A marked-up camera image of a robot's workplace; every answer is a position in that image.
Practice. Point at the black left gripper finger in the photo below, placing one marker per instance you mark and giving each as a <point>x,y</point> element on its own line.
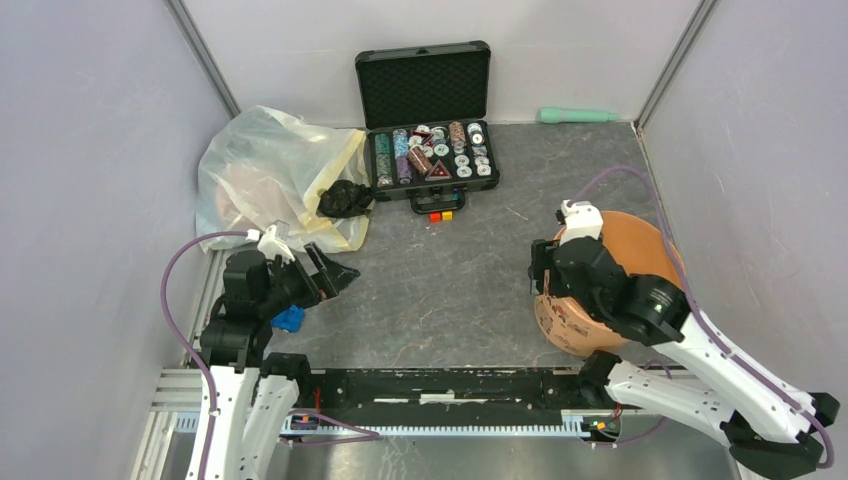
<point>320,277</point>
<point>341,277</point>

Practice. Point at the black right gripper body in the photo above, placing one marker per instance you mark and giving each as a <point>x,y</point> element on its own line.
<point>557,283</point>

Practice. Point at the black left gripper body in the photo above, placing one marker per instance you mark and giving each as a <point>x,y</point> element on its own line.
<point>290,286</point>

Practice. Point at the orange capybara trash bin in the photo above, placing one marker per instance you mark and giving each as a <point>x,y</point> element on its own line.
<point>634,244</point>

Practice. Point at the black trash bag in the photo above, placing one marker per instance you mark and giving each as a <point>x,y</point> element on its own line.
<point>346,199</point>

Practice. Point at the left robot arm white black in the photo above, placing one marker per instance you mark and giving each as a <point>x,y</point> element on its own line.
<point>247,394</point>

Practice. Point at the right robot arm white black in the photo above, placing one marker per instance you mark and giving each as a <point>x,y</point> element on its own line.
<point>768,426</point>

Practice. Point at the blue small object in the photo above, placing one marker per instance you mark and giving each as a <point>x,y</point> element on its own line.
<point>290,320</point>

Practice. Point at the translucent yellowish plastic bag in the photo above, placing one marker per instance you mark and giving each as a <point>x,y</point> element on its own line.
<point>266,166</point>

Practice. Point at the red triangle dealer button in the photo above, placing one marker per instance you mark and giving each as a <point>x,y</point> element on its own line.
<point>438,172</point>

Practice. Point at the black poker chip case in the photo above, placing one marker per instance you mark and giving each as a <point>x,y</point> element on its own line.
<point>423,104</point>

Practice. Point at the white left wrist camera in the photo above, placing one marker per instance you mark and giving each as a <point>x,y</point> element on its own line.
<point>271,242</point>

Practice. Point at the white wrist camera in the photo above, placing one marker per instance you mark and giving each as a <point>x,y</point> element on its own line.
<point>581,219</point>
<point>271,242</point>

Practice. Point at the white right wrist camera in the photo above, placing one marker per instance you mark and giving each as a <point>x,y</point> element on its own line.
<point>581,219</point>

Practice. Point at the mint green handle tool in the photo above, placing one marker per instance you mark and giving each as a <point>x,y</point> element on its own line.
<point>556,115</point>

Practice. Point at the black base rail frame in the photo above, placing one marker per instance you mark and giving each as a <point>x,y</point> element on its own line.
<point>350,405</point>

